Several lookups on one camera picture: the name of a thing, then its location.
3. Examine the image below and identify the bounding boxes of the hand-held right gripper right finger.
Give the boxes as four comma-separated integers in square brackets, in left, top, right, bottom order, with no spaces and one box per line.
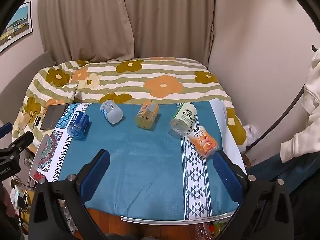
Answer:
[214,150,295,240]

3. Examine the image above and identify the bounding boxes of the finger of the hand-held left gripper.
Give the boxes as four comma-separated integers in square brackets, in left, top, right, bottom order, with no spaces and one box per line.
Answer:
[0,122,13,137]
[0,131,34,156]

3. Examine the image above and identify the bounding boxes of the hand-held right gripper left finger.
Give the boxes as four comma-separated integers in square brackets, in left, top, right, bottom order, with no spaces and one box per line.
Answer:
[29,149,111,240]

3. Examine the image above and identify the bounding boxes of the mandala patterned cloth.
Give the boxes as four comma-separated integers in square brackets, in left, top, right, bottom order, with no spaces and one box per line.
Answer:
[32,102,93,183]

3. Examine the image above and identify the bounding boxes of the dark laptop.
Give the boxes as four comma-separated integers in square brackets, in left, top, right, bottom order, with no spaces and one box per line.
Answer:
[39,85,78,131]

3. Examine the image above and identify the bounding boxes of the white sheet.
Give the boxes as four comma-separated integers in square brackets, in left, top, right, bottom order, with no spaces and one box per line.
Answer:
[209,98,248,174]

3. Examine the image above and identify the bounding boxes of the blue towel with white bands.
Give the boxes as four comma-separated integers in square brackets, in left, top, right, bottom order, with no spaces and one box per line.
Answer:
[54,101,248,222]

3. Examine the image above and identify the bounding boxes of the clear plastic bag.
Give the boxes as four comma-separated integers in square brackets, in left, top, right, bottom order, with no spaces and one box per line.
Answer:
[244,123,258,153]

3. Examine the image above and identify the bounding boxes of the blue plastic bottle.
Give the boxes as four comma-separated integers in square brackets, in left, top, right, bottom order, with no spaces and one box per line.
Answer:
[67,112,90,140]

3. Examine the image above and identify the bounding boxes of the white plastic bottle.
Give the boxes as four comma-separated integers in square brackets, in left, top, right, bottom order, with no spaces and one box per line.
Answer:
[100,100,124,124]

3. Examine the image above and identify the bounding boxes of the person's blue jeans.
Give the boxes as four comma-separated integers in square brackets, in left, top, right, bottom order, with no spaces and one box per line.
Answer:
[246,152,320,240]

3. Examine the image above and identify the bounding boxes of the clear green label bottle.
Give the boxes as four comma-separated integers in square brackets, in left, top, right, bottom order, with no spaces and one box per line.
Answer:
[170,102,197,137]

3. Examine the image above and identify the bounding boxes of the orange plastic bottle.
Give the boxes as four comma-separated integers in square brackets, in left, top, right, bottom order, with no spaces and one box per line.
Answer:
[135,100,160,130]

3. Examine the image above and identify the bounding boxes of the person's white hoodie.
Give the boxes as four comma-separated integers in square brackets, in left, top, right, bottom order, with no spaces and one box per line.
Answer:
[279,52,320,164]

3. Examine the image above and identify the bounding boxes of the floral striped blanket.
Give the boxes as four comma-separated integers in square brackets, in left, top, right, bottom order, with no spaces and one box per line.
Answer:
[12,56,248,153]

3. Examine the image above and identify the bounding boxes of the beige curtain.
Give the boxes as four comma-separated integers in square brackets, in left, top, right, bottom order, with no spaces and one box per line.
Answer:
[124,0,217,68]
[37,0,136,63]

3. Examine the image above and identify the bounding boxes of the black curved cable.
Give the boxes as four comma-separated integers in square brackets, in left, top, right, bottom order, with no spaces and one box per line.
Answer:
[246,82,307,153]

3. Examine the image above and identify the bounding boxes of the wall poster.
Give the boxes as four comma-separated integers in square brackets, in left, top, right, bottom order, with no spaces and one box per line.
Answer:
[0,1,33,53]

